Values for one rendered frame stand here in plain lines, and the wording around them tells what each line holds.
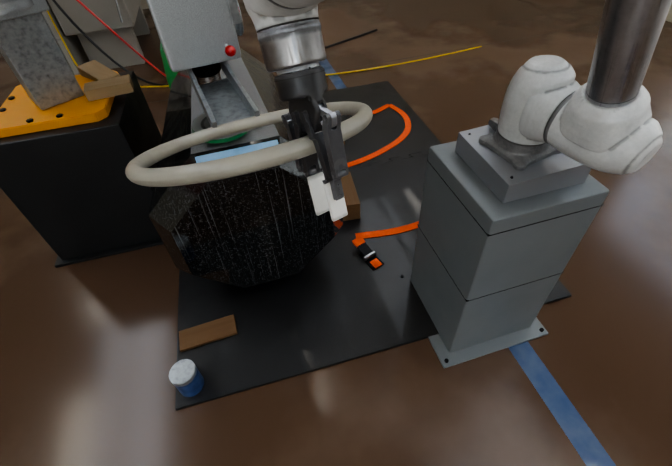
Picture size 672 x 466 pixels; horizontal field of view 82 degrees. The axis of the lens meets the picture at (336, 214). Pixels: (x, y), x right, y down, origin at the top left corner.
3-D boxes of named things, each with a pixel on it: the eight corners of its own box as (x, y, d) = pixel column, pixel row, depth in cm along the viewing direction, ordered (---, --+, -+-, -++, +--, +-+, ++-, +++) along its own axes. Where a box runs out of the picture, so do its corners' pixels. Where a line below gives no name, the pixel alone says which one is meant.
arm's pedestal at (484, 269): (484, 251, 203) (530, 115, 147) (548, 334, 168) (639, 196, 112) (396, 276, 194) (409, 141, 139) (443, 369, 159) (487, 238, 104)
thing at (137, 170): (140, 157, 94) (135, 145, 93) (324, 108, 107) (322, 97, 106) (109, 218, 51) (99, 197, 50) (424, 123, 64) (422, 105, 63)
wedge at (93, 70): (81, 75, 199) (76, 66, 196) (98, 68, 205) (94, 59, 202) (103, 84, 191) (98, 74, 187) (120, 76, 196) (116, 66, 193)
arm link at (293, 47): (298, 27, 60) (307, 67, 62) (245, 37, 55) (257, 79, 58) (332, 15, 53) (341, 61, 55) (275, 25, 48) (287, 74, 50)
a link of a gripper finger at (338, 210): (337, 174, 62) (339, 175, 61) (345, 213, 64) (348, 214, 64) (322, 180, 60) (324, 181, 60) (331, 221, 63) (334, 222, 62)
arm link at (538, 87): (521, 110, 123) (542, 40, 108) (572, 136, 112) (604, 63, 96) (484, 127, 118) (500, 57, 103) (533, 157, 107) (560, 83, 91)
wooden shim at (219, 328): (180, 352, 168) (179, 350, 167) (179, 332, 175) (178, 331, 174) (237, 333, 173) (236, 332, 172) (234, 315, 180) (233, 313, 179)
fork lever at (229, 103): (170, 57, 144) (165, 43, 141) (221, 46, 149) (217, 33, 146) (202, 144, 97) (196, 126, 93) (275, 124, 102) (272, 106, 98)
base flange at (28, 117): (-14, 140, 165) (-22, 130, 161) (22, 90, 199) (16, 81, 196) (107, 120, 172) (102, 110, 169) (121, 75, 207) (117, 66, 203)
